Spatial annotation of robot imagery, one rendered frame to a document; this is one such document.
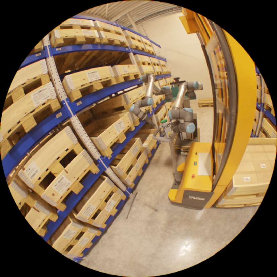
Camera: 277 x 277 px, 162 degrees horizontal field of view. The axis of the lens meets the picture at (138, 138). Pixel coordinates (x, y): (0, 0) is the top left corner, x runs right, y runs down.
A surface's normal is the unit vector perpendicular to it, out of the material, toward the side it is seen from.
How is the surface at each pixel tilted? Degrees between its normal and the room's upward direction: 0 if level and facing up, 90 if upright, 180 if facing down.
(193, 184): 0
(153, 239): 0
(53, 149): 90
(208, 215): 0
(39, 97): 90
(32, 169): 90
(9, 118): 90
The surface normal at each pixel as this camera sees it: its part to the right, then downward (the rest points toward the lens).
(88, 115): 0.82, 0.00
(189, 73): -0.47, 0.59
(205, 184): -0.33, -0.80
